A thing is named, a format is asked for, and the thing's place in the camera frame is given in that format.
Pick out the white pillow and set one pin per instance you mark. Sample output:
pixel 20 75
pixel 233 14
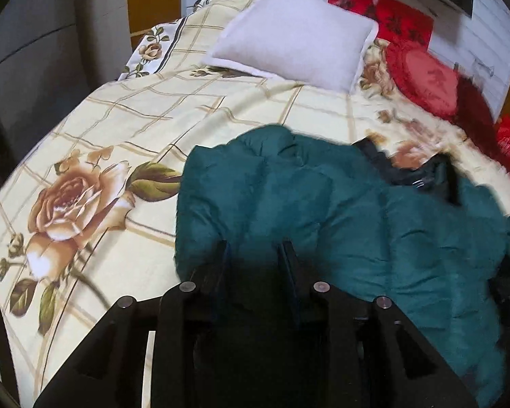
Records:
pixel 293 38

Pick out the floral checked blanket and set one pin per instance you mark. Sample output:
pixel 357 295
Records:
pixel 110 106

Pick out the grey wardrobe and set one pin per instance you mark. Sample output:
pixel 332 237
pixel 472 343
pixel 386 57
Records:
pixel 34 29

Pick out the dark red cushion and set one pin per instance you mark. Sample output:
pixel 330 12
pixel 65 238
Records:
pixel 476 110

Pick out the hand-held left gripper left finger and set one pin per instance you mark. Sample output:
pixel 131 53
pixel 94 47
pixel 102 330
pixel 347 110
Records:
pixel 223 265

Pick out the red wall poster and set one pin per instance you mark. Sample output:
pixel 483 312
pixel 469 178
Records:
pixel 391 12

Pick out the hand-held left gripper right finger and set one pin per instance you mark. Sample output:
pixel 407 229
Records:
pixel 287 265

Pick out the green puffer jacket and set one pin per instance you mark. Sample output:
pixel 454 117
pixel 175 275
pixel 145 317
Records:
pixel 323 204

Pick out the red heart cushion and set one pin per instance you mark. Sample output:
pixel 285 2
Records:
pixel 425 80

